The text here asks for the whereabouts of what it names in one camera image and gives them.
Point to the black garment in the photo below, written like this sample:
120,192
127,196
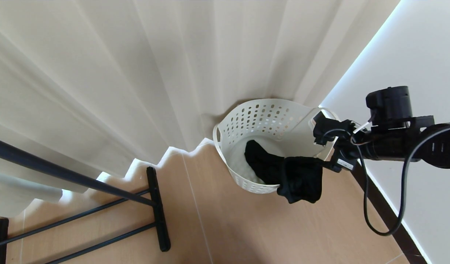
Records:
302,179

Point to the black clothes rack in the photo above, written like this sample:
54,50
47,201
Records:
45,167

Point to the white laundry basket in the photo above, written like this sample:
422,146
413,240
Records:
239,161

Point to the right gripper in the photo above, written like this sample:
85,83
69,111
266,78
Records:
348,154

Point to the beige curtain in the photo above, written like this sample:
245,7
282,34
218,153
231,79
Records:
19,194
137,73

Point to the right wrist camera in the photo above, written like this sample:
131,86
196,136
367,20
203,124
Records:
326,128

